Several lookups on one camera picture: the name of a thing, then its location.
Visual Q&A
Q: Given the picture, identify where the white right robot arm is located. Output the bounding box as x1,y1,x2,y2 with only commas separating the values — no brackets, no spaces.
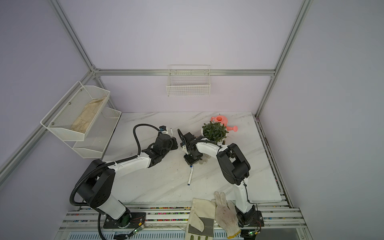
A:
178,130,256,227

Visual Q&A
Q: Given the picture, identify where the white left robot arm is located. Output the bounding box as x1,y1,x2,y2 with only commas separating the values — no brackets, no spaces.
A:
70,131,178,222

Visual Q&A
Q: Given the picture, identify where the white knit glove on table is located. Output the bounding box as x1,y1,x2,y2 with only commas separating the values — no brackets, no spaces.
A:
198,154,211,165

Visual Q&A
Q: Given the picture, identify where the potted green plant white pot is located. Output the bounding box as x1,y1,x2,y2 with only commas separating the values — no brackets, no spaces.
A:
201,121,229,145

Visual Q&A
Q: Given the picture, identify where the pink watering can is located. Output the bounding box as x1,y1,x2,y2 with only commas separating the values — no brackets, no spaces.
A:
210,115,238,132

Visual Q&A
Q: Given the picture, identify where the lower white mesh shelf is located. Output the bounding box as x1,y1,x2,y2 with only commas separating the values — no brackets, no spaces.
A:
73,107,122,159

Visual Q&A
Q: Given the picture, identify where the white mesh shelf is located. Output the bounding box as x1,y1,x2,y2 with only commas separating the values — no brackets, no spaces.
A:
40,81,110,142
73,107,122,159

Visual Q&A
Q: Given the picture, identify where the white knit glove front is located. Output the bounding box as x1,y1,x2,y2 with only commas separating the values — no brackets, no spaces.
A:
214,192,241,239

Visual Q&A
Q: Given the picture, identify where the beige leather work glove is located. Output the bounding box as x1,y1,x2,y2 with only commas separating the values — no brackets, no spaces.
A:
185,199,216,240

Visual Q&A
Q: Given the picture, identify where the beige cloth in shelf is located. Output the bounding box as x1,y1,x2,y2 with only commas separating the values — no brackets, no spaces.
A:
70,97,106,134

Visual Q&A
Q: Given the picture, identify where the upper white mesh shelf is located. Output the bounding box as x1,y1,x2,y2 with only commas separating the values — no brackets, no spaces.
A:
40,81,110,142

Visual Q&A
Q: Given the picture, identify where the black corrugated cable right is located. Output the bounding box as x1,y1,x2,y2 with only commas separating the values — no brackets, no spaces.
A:
177,128,187,148

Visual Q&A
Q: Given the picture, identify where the black corrugated cable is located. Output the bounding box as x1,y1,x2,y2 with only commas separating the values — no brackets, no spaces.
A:
177,128,187,148
69,123,161,207

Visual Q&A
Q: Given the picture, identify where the white wire wall basket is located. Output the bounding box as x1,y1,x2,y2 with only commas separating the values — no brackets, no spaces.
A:
166,65,211,97

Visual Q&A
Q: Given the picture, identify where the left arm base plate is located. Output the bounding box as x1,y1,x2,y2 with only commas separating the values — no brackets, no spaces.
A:
103,212,147,229

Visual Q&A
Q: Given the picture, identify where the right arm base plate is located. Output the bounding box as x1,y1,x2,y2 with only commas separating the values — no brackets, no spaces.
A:
236,205,265,228

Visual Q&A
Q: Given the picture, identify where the black corrugated cable left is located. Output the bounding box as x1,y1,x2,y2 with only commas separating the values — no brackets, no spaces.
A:
69,123,161,207

